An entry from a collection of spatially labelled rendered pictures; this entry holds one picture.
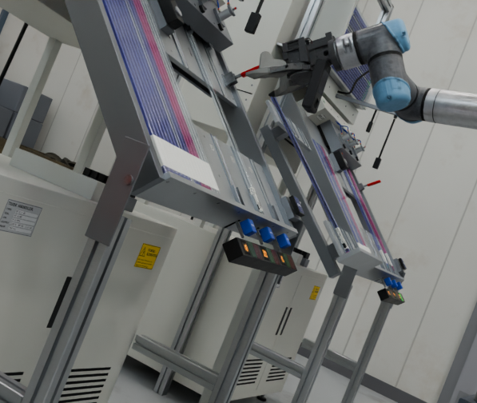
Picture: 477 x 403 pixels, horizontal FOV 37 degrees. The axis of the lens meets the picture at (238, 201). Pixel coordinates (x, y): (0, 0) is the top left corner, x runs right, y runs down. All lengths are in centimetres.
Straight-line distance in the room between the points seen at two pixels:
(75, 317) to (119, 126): 32
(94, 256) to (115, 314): 69
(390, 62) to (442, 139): 346
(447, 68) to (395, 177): 82
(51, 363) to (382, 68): 89
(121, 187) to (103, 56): 26
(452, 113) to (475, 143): 334
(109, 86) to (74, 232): 43
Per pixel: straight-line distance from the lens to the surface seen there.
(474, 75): 511
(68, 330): 117
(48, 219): 150
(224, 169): 152
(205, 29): 185
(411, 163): 500
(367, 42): 160
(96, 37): 131
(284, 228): 168
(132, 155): 114
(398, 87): 154
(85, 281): 115
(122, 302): 184
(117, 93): 124
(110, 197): 115
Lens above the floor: 71
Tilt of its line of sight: 1 degrees up
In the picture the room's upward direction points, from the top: 22 degrees clockwise
